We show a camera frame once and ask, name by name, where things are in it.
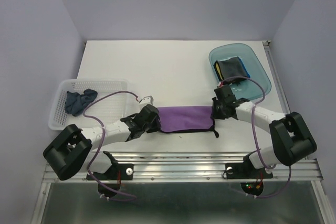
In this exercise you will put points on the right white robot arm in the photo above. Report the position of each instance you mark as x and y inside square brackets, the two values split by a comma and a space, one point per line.
[258, 118]

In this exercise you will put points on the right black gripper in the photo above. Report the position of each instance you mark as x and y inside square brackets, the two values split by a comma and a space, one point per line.
[214, 114]

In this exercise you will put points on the teal translucent plastic tray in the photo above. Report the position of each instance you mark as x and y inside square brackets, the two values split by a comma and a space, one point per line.
[243, 87]

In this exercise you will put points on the white perforated plastic basket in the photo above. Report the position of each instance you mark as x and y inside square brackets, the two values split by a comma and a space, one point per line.
[108, 110]

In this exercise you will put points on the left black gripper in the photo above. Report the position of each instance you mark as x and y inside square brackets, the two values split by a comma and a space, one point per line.
[156, 127]

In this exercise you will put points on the purple microfiber towel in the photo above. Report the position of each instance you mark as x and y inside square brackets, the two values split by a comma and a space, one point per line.
[187, 119]

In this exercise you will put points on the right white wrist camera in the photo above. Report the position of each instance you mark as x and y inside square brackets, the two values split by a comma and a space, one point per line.
[222, 83]

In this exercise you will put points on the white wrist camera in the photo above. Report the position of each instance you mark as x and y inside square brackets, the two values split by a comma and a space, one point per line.
[222, 83]
[146, 100]

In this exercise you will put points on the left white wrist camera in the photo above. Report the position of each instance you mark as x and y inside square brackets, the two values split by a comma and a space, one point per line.
[146, 100]

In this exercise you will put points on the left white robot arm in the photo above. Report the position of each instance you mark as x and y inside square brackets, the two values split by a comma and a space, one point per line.
[69, 152]

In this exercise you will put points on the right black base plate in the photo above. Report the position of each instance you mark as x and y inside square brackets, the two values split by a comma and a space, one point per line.
[244, 172]

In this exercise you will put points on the blue microfiber towel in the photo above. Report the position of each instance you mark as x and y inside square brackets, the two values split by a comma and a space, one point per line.
[244, 68]

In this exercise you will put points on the dark grey towel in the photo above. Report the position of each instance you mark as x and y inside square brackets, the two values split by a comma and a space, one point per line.
[76, 103]

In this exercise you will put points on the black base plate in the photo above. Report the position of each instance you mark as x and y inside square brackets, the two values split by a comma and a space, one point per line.
[113, 171]
[244, 172]

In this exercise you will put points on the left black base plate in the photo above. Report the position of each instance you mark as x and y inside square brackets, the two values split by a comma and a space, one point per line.
[113, 171]

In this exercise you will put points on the aluminium extrusion rail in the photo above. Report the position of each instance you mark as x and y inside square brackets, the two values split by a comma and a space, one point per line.
[203, 167]

